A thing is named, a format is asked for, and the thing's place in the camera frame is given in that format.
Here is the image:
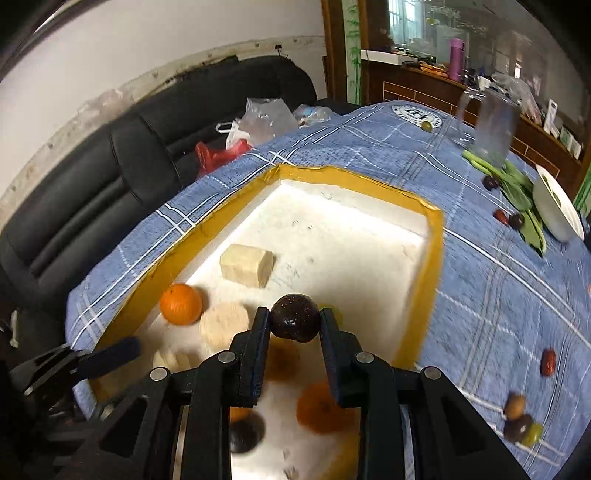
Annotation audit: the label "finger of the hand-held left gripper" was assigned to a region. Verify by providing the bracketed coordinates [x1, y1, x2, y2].
[9, 336, 142, 398]

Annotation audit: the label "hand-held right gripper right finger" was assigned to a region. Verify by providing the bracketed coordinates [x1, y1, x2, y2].
[320, 307, 529, 480]

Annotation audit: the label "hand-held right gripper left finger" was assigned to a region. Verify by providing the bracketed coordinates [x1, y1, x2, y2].
[60, 307, 271, 480]

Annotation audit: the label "white foam box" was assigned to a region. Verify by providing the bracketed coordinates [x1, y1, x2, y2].
[90, 164, 446, 480]

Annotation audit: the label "blue plaid tablecloth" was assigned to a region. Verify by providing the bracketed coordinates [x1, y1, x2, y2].
[65, 98, 591, 480]

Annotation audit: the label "black leather sofa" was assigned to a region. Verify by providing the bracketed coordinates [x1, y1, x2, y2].
[0, 55, 352, 324]

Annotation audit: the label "small brown round fruit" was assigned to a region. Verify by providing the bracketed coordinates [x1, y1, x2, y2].
[503, 393, 527, 420]

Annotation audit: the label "red plastic bag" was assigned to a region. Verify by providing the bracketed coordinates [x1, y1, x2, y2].
[194, 138, 254, 181]

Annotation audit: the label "white plastic bag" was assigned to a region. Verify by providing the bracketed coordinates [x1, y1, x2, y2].
[215, 121, 252, 149]

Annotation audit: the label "crumpled clear plastic bag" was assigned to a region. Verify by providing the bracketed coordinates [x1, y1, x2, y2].
[238, 98, 298, 145]

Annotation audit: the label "green vegetable leaves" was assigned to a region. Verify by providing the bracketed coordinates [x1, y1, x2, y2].
[463, 150, 548, 259]

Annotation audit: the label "pale blue packet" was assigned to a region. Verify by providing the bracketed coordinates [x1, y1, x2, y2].
[293, 104, 334, 127]

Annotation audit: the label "white bowl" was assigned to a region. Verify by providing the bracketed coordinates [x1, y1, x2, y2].
[532, 165, 586, 243]

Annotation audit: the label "green vegetable scraps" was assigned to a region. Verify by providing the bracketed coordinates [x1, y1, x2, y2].
[545, 178, 564, 208]

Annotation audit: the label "clear plastic pitcher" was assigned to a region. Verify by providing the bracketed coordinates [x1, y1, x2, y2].
[455, 88, 522, 168]

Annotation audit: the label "wooden counter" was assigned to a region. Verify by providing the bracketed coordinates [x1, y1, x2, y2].
[360, 48, 585, 181]

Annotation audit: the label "bamboo painted pillar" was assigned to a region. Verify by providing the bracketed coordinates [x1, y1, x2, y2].
[344, 0, 363, 104]

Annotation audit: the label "purple thermos bottle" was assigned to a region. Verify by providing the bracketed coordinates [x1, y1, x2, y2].
[448, 38, 465, 83]

